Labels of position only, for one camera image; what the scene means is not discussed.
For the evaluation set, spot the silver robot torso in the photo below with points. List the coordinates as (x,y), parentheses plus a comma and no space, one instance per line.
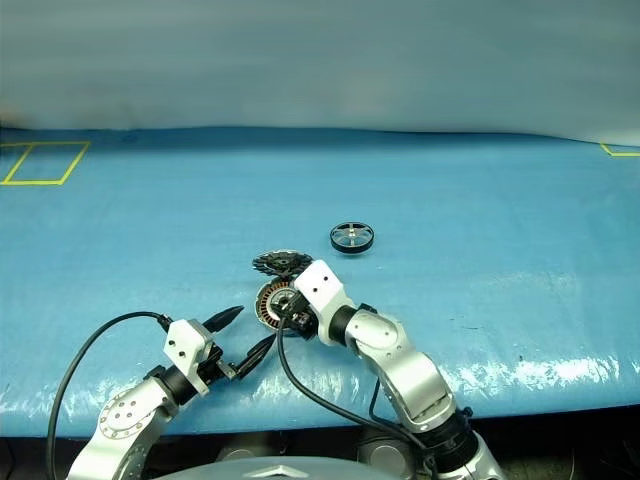
(280,470)

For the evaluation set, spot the round motor housing copper windings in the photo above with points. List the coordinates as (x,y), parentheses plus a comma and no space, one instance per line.
(267,310)

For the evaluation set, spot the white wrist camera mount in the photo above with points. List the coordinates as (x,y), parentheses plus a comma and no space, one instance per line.
(320,287)
(182,345)

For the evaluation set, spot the blue plastic table cover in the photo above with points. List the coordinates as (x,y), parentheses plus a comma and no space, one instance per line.
(450,200)

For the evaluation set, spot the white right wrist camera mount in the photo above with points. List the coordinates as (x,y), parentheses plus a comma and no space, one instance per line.
(320,287)

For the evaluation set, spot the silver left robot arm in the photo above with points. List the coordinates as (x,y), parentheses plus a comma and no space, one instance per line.
(120,415)

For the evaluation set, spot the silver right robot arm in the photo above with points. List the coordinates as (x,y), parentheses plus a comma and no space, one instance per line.
(410,370)

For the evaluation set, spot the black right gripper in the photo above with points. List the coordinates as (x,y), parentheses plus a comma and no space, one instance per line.
(302,320)

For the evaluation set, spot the round scalloped motor lid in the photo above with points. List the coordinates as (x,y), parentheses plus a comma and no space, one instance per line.
(270,262)

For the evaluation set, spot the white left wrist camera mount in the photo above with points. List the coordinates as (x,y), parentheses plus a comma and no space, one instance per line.
(182,345)

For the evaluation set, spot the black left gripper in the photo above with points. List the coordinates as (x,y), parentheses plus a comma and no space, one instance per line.
(212,370)

